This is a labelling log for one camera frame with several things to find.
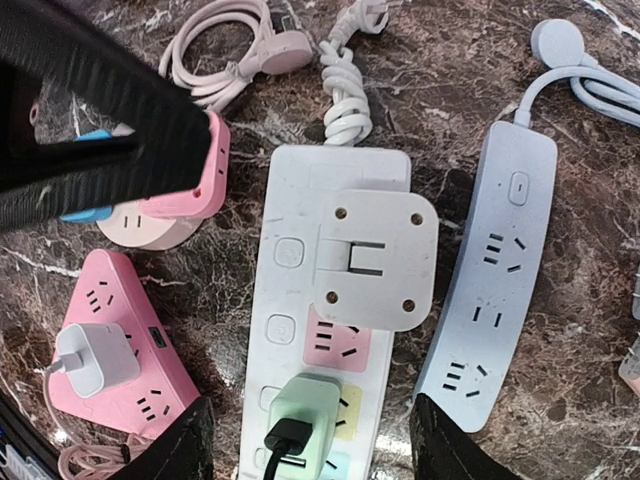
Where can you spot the pink charger plug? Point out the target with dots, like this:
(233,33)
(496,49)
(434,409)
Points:
(629,369)

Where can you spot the round beige power strip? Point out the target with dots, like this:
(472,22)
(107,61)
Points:
(129,227)

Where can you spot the white square adapter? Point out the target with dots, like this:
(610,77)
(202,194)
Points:
(376,259)

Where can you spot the pink triangular power strip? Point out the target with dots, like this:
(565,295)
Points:
(108,290)

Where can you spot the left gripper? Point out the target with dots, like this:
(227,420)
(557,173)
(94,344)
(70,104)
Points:
(85,123)

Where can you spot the green charger plug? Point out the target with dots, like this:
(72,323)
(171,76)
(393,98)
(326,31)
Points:
(302,422)

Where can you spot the blue power strip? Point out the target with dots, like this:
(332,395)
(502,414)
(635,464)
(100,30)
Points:
(500,253)

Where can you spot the white long power strip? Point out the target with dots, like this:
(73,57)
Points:
(301,364)

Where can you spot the white charger plug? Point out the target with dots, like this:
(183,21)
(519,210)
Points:
(96,357)

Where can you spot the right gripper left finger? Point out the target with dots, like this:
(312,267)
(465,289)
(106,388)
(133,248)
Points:
(183,451)

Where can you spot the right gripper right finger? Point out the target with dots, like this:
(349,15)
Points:
(442,451)

